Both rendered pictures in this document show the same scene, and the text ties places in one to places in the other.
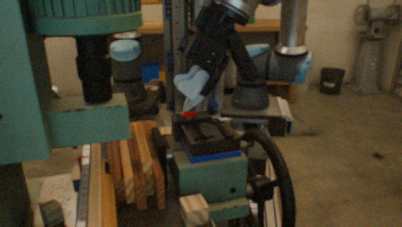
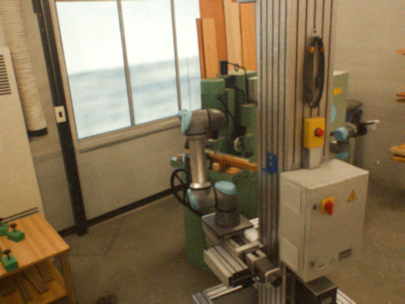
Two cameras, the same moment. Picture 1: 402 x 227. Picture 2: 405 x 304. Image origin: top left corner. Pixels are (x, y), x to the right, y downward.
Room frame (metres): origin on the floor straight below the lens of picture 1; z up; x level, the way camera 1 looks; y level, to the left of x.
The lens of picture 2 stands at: (2.77, -1.30, 1.92)
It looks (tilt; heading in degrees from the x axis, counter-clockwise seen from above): 19 degrees down; 148
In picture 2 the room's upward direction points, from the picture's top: 3 degrees counter-clockwise
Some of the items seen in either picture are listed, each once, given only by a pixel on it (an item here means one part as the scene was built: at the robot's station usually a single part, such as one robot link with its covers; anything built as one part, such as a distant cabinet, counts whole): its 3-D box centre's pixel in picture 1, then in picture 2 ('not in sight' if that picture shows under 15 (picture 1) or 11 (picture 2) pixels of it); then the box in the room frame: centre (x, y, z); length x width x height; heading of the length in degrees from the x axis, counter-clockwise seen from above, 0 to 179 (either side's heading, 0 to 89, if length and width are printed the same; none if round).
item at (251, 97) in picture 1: (250, 92); (226, 213); (1.21, -0.19, 0.87); 0.15 x 0.15 x 0.10
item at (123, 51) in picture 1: (125, 58); not in sight; (1.27, 0.30, 0.98); 0.13 x 0.12 x 0.14; 7
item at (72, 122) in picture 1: (90, 122); (217, 143); (0.55, 0.21, 1.03); 0.14 x 0.07 x 0.09; 106
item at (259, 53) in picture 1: (254, 62); (224, 194); (1.20, -0.20, 0.98); 0.13 x 0.12 x 0.14; 67
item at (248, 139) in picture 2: not in sight; (247, 142); (0.65, 0.41, 1.02); 0.09 x 0.07 x 0.12; 16
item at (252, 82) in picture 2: not in sight; (255, 88); (0.60, 0.53, 1.40); 0.10 x 0.06 x 0.16; 106
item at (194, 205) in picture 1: (194, 210); not in sight; (0.44, 0.01, 0.92); 0.04 x 0.04 x 0.03; 20
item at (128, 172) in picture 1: (126, 166); not in sight; (0.56, 0.15, 0.93); 0.17 x 0.02 x 0.06; 16
